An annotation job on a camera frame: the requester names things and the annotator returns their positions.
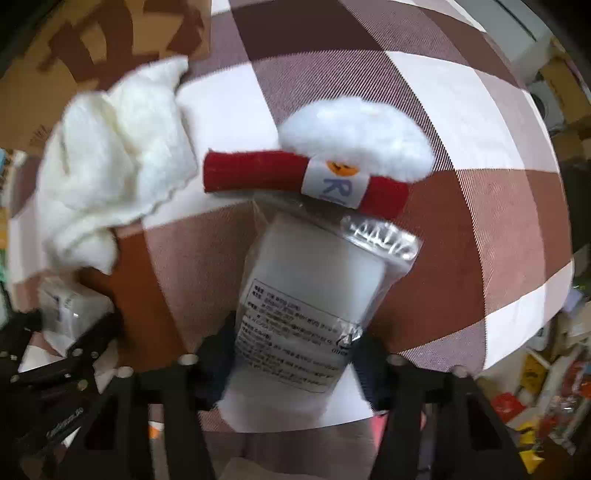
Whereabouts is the clear packet of white pads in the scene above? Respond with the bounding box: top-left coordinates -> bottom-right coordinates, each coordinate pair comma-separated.
216,193 -> 424,418

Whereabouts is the brown white checkered tablecloth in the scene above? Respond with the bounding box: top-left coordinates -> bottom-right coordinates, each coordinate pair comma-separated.
0,0 -> 576,433

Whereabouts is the grey plastic stool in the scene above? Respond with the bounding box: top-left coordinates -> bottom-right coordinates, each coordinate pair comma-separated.
529,78 -> 568,136

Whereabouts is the brown cardboard box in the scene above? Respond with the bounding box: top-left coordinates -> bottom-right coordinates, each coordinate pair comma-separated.
0,0 -> 214,158

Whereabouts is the white fluffy towel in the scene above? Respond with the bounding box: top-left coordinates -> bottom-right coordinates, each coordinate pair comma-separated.
36,56 -> 200,274

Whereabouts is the small white box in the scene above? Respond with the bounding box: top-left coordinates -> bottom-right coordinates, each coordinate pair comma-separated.
38,281 -> 116,357

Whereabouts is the light grey garment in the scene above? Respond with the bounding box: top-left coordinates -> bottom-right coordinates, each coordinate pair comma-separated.
148,412 -> 385,480

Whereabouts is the white red snowman plush sock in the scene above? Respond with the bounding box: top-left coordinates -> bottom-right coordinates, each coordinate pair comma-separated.
202,98 -> 437,221

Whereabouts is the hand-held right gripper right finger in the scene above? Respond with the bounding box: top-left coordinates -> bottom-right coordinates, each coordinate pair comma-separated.
353,335 -> 532,480

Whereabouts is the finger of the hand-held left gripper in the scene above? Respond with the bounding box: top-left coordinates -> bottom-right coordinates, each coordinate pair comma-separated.
0,310 -> 45,376
65,311 -> 123,366

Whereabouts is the large brown cardboard carton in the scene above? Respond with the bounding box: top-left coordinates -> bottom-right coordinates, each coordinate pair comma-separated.
538,39 -> 583,86

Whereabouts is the pile of colourful packages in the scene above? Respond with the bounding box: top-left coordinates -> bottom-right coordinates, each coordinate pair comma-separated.
475,286 -> 591,478

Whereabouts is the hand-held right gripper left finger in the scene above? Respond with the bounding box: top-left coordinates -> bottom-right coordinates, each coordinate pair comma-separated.
69,325 -> 237,480

